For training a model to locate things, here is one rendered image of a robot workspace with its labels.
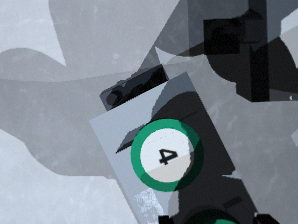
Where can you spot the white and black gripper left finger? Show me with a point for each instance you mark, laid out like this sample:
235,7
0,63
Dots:
164,219

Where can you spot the light grey key housing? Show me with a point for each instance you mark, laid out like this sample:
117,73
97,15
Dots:
273,37

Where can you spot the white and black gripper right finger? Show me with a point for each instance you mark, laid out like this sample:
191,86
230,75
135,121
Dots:
264,219

